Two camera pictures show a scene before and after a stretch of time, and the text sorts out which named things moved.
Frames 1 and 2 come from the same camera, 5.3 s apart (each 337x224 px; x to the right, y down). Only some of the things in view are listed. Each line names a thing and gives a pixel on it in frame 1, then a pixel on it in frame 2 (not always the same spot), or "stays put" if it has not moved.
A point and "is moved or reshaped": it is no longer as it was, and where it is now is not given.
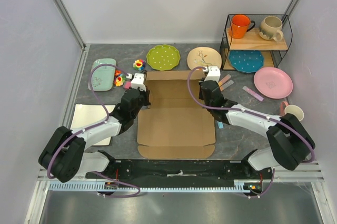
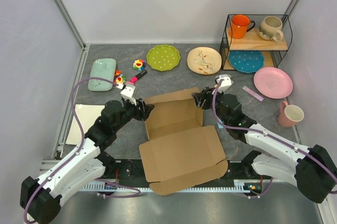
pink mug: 294,109 stays put
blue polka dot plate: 246,61 stays put
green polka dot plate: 163,57 stays put
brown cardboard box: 174,125 is moved or reshaped
